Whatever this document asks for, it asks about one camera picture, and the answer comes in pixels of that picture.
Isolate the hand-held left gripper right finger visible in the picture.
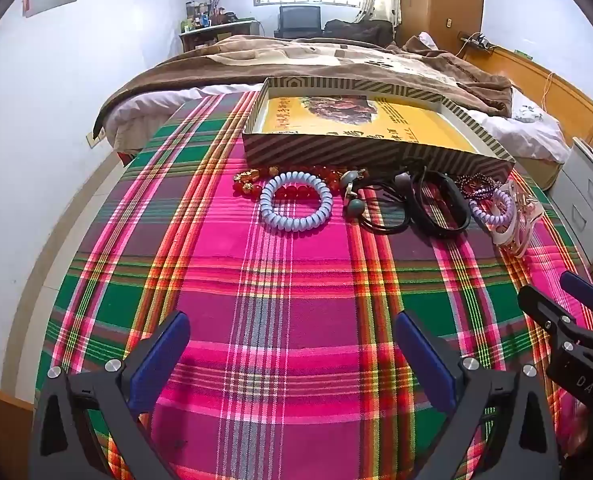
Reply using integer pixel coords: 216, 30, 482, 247
393, 310, 562, 480

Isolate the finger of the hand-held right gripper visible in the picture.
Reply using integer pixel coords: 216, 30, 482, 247
560, 270, 593, 336
517, 284, 593, 356

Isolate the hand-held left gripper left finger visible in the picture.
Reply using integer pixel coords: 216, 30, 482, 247
29, 310, 192, 480

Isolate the clear pink hair claw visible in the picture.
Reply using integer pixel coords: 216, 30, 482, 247
493, 182, 544, 258

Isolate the purple spiral hair tie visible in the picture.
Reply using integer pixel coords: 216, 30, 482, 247
469, 187, 516, 231

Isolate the black wristband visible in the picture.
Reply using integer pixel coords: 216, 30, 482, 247
409, 167, 472, 240

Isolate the black hair tie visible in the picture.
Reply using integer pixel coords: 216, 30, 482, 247
359, 180, 412, 236

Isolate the blue spiral hair tie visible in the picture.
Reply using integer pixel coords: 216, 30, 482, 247
259, 171, 333, 233

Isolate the red bead bracelet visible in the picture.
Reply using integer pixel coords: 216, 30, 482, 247
232, 164, 349, 203

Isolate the striped cardboard box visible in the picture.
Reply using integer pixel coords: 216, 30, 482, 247
241, 76, 517, 183

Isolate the grey drawer cabinet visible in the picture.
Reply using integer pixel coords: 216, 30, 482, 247
549, 137, 593, 266

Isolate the plaid cloth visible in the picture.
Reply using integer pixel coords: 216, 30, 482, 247
35, 91, 593, 480

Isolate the grey hair clip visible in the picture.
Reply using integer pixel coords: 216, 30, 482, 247
339, 169, 372, 221

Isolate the wooden bed headboard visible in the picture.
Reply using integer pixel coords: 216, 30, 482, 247
463, 45, 593, 148

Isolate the power strip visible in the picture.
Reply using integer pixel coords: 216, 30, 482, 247
459, 32, 497, 51

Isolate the brown blanket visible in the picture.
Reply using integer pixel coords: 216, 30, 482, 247
92, 35, 514, 141

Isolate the wooden wardrobe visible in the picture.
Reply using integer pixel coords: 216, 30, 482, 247
399, 0, 487, 53

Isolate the wooden shelf desk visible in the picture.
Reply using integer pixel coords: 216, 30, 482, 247
179, 19, 262, 53

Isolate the black bag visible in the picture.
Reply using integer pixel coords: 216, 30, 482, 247
323, 19, 394, 46

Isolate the group of bottles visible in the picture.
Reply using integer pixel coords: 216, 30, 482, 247
180, 1, 240, 31

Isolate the black chair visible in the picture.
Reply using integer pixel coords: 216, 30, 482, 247
275, 5, 323, 38

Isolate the purple bead bracelet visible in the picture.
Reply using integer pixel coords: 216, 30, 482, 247
451, 174, 502, 200

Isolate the yellow cable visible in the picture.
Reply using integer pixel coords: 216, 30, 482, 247
539, 72, 555, 111

